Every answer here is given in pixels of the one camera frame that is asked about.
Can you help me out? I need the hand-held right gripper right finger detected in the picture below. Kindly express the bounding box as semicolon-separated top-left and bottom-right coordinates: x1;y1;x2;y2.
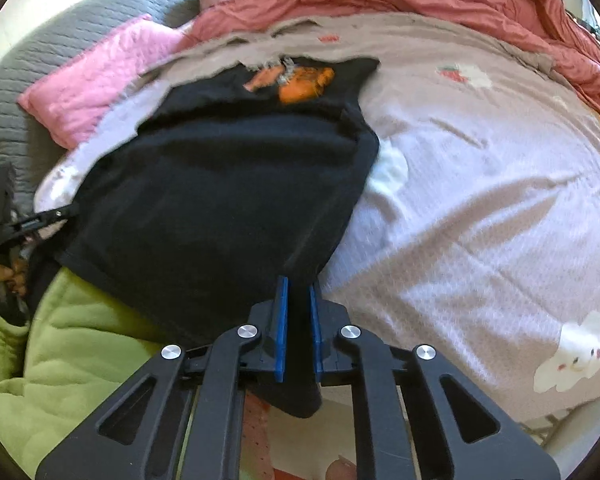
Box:
307;282;561;480

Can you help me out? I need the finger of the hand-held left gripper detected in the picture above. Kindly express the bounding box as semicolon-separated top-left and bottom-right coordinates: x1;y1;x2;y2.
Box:
9;204;79;236

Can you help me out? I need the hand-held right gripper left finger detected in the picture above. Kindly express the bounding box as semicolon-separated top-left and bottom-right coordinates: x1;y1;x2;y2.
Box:
35;275;293;480

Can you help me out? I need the black sweater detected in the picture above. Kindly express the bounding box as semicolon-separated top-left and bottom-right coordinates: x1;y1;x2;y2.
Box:
55;55;381;418

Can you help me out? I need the person's right hand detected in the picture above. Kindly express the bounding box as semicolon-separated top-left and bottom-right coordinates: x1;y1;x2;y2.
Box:
325;455;361;480

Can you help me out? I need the pink dotted cloth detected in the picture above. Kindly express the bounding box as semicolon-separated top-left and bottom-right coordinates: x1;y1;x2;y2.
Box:
242;392;326;480

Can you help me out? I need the green fleece clothing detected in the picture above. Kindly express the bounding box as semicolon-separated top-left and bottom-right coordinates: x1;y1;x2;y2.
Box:
0;265;206;480

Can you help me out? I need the pink quilted pillow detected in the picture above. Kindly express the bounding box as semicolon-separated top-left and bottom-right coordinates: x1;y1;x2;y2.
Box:
17;15;191;148

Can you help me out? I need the grey quilted bedspread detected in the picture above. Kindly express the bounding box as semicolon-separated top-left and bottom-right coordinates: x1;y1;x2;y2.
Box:
0;0;221;211

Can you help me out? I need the mauve printed bed sheet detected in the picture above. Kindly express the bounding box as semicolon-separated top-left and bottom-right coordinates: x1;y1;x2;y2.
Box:
32;15;600;421

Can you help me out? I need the white appliance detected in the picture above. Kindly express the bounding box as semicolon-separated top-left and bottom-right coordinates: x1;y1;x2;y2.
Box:
565;0;600;41

